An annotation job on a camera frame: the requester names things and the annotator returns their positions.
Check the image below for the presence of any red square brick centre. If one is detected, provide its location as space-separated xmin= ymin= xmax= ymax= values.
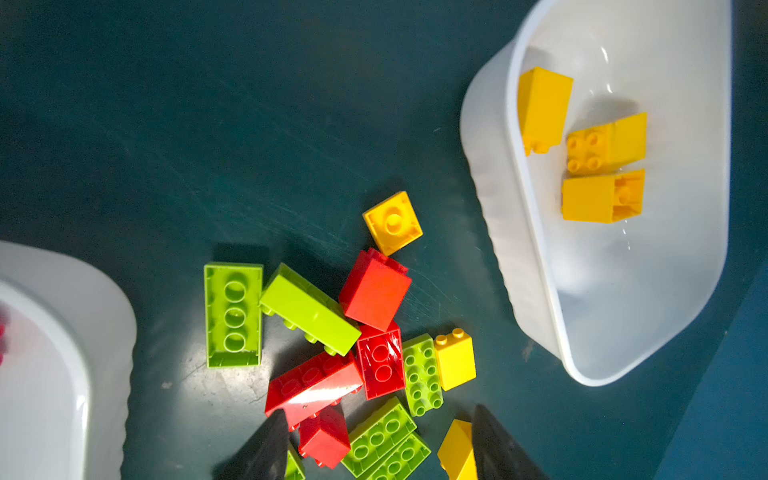
xmin=356 ymin=321 xmax=405 ymax=400

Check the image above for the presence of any yellow brick pair centre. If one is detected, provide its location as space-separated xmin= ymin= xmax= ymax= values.
xmin=561 ymin=170 xmax=645 ymax=224

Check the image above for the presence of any green brick low right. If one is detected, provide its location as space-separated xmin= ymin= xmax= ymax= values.
xmin=360 ymin=433 xmax=431 ymax=480

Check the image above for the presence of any white tray left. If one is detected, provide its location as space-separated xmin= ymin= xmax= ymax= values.
xmin=1 ymin=241 xmax=137 ymax=479

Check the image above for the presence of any green brick low middle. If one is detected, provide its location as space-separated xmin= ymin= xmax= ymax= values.
xmin=342 ymin=395 xmax=417 ymax=479

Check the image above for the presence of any white tray back right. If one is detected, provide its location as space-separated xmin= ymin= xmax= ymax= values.
xmin=460 ymin=1 xmax=732 ymax=387

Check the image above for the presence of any green brick upturned left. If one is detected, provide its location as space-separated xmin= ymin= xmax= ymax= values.
xmin=204 ymin=262 xmax=263 ymax=368

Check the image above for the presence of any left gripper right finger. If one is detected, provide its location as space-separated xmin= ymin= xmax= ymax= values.
xmin=472 ymin=404 xmax=549 ymax=480

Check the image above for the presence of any green brick low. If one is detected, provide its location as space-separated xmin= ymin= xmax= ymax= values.
xmin=342 ymin=395 xmax=417 ymax=479
xmin=360 ymin=433 xmax=431 ymax=480
xmin=284 ymin=444 xmax=306 ymax=480

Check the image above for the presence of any red small brick low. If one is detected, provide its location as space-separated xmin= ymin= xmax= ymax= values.
xmin=299 ymin=406 xmax=351 ymax=469

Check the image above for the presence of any green brick low left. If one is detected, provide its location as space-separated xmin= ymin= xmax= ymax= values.
xmin=284 ymin=444 xmax=306 ymax=480

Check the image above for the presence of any green studded brick centre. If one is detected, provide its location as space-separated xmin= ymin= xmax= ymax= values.
xmin=403 ymin=333 xmax=444 ymax=417

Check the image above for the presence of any yellow upturned small brick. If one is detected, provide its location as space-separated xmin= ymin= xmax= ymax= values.
xmin=363 ymin=191 xmax=423 ymax=256

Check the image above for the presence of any red long brick centre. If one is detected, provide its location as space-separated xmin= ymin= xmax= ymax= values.
xmin=265 ymin=352 xmax=363 ymax=431

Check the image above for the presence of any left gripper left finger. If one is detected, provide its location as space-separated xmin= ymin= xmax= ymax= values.
xmin=215 ymin=409 xmax=289 ymax=479

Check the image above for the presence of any red brick centre top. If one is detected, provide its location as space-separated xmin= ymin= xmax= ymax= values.
xmin=339 ymin=248 xmax=412 ymax=331

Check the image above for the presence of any white tray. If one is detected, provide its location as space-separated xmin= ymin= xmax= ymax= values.
xmin=1 ymin=241 xmax=137 ymax=479
xmin=460 ymin=1 xmax=732 ymax=387

